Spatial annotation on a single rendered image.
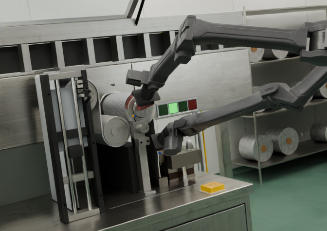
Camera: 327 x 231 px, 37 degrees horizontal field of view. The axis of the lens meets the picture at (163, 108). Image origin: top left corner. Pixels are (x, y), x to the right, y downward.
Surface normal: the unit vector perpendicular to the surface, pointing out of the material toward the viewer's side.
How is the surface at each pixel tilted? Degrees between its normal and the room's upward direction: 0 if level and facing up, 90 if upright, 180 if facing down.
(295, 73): 90
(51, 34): 90
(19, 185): 90
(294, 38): 67
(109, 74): 90
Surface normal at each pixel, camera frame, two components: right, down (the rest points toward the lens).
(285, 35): -0.14, -0.28
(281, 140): 0.51, 0.04
